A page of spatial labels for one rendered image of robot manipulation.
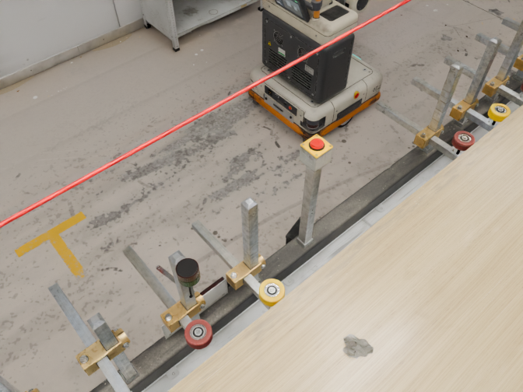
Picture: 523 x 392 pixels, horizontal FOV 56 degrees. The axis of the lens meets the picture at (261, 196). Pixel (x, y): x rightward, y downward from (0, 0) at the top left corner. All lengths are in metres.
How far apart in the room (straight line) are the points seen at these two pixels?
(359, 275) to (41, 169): 2.26
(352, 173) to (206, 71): 1.37
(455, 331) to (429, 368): 0.14
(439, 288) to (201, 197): 1.65
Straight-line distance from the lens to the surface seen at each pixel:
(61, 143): 3.41
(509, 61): 2.49
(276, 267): 1.79
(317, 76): 2.88
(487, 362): 1.57
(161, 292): 1.60
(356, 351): 1.46
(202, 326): 1.48
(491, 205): 1.88
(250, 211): 1.37
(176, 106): 3.46
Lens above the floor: 2.26
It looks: 52 degrees down
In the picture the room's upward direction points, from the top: straight up
